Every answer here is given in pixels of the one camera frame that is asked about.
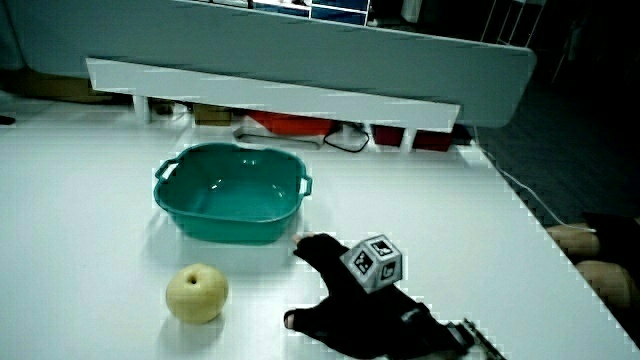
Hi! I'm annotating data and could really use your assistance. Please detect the person's right hand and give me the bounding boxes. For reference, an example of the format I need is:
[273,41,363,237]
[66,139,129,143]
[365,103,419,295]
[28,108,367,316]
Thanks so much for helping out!
[283,232,469,360]

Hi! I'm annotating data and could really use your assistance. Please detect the yellow pear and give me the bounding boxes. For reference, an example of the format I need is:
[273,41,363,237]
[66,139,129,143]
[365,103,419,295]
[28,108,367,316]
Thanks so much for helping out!
[165,263,230,325]

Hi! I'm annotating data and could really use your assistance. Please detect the white desk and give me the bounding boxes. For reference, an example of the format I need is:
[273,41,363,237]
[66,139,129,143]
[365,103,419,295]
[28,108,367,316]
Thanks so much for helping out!
[0,94,640,360]

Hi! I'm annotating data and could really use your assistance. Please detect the green plastic basin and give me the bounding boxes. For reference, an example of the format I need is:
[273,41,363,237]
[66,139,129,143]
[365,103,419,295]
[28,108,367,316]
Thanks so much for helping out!
[153,142,314,245]

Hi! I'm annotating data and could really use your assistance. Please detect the dark red box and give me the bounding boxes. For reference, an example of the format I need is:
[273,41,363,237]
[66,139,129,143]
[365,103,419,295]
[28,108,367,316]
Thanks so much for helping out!
[412,129,454,153]
[372,124,405,148]

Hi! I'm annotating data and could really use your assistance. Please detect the grey flat tray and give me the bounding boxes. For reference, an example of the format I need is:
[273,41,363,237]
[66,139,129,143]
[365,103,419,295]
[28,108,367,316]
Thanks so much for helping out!
[232,125,325,151]

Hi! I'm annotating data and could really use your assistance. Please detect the red plastic box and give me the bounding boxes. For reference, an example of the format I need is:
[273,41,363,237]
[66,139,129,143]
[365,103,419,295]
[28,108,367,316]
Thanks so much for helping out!
[247,110,334,137]

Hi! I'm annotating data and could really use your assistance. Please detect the person's leg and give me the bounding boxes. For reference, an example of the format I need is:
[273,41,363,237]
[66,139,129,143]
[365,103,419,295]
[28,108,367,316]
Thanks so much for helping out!
[545,223,601,260]
[574,260,634,309]

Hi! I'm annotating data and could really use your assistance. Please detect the white desktop shelf riser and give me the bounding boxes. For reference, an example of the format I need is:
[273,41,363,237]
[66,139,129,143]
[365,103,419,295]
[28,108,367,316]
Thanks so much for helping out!
[85,57,461,153]

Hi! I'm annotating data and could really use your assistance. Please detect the small cardboard box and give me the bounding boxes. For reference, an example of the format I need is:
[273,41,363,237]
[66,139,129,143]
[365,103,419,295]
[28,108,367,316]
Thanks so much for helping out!
[193,103,233,127]

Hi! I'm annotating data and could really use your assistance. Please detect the grey partition panel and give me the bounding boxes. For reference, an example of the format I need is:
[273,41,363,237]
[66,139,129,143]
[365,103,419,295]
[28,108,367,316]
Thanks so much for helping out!
[0,0,538,129]

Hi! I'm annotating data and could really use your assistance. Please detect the person's black shorts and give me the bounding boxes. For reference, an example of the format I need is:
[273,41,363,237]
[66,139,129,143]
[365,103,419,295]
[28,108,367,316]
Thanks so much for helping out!
[582,211,640,301]

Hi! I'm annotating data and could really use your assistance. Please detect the blue framed panel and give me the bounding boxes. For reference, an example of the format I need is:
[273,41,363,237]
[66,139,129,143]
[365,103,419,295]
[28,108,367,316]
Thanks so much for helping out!
[249,0,372,27]

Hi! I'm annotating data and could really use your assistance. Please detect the white metal rack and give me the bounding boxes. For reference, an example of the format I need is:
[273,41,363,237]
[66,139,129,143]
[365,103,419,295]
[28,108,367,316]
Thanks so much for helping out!
[479,0,547,49]

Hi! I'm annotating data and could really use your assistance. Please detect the large cardboard box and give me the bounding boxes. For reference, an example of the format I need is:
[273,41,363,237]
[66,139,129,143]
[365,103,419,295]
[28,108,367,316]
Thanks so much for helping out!
[18,68,117,104]

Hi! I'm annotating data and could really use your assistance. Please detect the black cable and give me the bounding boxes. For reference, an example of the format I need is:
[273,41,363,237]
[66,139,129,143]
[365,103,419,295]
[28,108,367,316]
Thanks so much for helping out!
[323,123,372,154]

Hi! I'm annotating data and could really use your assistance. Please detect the white cable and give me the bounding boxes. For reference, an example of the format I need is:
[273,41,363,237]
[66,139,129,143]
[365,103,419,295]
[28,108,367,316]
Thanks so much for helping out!
[473,127,597,234]

